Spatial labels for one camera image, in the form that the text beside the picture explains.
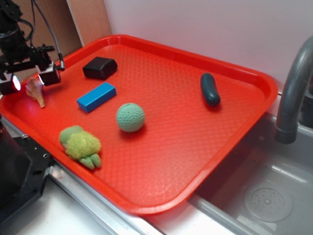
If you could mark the tan spiral seashell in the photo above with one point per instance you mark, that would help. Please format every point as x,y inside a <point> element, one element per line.
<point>34,89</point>

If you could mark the black rounded block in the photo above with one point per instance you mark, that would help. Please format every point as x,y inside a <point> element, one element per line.
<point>100,68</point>

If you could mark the dark green toy cucumber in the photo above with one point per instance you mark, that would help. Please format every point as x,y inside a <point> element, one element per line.
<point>209,90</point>

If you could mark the green fuzzy plush toy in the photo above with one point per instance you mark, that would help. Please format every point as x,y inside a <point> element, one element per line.
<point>81,146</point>

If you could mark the grey plastic sink basin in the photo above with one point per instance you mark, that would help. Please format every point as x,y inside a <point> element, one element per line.
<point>261,188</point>

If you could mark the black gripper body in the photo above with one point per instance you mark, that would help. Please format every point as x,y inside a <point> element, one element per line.
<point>27,58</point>

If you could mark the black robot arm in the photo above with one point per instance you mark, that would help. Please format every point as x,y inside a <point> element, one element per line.
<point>17,32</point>

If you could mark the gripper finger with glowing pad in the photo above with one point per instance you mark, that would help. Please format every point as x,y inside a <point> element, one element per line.
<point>48,74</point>
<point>9,83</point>

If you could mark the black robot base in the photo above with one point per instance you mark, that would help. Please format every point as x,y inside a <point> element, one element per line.
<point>24,166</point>

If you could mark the green dimpled ball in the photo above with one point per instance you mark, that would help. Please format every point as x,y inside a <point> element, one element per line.
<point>130,117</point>

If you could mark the grey toy faucet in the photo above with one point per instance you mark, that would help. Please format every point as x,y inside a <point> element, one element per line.
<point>296,104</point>

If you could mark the blue rectangular block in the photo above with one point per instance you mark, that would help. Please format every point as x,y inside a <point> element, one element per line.
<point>96,97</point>

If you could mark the red plastic tray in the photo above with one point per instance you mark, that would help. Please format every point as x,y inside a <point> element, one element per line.
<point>182,140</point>

